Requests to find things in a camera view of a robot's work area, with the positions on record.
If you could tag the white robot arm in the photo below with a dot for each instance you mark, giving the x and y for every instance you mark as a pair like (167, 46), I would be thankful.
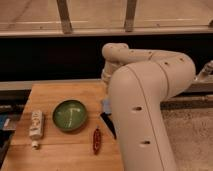
(137, 82)

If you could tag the green ceramic bowl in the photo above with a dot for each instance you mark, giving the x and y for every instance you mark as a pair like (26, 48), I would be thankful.
(69, 115)

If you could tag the red chili pepper toy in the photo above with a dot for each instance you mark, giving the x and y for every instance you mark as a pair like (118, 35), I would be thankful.
(96, 140)

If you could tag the white tube with cap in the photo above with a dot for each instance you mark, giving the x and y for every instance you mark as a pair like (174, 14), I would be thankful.
(36, 128)

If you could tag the right metal window post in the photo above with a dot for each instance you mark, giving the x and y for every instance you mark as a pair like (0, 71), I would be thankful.
(130, 15)

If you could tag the metal window post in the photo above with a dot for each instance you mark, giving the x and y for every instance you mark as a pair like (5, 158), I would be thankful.
(130, 15)
(64, 16)

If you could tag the left metal window post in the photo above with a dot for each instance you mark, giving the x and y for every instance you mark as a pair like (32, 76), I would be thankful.
(64, 16)

